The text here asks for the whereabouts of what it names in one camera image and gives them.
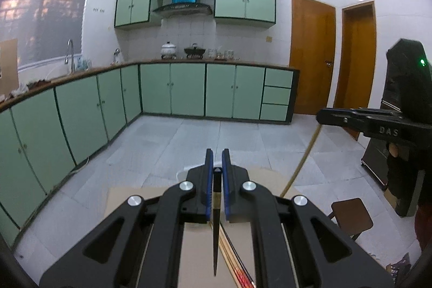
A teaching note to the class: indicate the green drawer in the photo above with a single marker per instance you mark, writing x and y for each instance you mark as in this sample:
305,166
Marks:
276,95
274,112
278,78

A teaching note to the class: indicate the person's right hand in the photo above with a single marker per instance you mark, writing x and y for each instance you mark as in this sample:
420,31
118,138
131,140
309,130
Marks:
401,173

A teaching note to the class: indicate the black wok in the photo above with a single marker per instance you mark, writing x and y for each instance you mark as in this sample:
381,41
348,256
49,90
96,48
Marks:
194,51

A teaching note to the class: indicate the black chopstick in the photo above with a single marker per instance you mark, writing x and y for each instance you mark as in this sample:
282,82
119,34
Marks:
216,240

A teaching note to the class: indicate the small metal tap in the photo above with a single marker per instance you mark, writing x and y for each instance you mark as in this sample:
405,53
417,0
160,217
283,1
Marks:
117,56

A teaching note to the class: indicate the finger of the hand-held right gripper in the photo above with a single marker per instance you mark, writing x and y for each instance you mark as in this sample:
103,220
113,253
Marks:
337,117

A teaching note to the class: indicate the green lower cabinets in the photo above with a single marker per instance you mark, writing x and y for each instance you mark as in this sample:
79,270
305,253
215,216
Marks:
189,89

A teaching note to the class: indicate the cardboard board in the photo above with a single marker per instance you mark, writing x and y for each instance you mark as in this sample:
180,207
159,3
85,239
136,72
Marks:
8,68

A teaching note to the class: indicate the window with blind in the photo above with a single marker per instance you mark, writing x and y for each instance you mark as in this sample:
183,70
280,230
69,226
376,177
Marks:
44,4

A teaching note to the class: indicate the cardboard box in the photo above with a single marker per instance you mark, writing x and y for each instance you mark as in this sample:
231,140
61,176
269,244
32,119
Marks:
389,197

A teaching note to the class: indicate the red and wooden chopstick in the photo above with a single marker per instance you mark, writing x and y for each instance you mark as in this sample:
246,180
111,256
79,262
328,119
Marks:
241,279

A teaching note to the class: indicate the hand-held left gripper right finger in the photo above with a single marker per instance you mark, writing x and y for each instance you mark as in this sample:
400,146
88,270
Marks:
225,180

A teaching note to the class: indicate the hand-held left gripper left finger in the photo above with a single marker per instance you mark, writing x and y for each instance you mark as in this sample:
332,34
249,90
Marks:
210,180

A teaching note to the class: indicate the beige cardboard sheet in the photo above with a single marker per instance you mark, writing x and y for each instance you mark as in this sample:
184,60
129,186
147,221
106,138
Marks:
195,257

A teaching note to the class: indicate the black appliance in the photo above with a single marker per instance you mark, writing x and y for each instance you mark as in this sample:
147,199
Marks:
374,159

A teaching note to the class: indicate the cluster of glass jars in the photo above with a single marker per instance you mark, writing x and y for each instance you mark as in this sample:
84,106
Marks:
219,54

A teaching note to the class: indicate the bottles by sink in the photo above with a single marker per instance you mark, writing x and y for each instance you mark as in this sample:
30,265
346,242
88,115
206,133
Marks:
82,64

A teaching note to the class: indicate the brown stool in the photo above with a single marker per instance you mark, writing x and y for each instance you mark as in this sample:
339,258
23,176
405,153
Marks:
352,215

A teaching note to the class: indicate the metal sink faucet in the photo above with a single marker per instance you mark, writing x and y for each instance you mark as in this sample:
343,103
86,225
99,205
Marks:
72,62

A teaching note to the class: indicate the white pot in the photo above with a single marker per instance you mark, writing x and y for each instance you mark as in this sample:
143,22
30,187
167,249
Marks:
168,50

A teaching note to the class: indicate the range hood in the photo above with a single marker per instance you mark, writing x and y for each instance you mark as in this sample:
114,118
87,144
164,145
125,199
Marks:
182,8

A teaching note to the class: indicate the brown countertop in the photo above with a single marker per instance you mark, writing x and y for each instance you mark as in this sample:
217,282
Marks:
256,65

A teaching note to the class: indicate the wooden door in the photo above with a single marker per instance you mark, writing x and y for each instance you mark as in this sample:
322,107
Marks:
310,55
357,55

